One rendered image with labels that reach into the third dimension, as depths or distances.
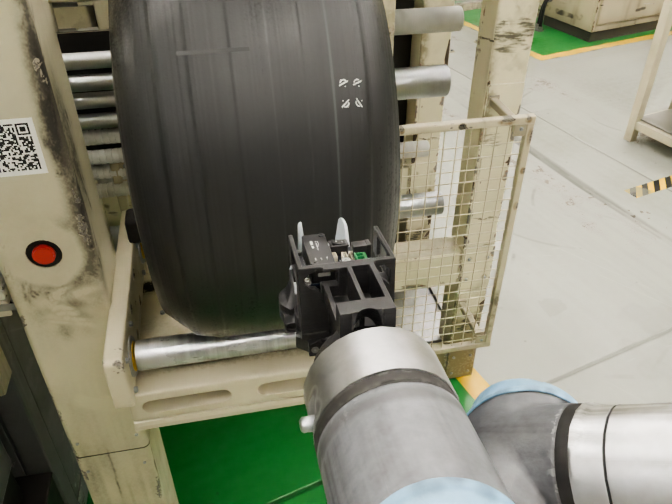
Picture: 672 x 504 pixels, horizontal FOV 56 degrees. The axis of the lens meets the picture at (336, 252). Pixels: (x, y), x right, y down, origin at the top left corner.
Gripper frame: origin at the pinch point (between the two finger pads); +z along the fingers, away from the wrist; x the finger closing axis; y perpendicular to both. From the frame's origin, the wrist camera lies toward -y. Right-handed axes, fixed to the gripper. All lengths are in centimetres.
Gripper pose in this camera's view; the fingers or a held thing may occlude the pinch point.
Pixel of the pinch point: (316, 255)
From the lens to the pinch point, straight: 59.5
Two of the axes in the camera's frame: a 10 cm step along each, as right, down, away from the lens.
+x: -9.8, 1.1, -1.7
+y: -0.2, -8.7, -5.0
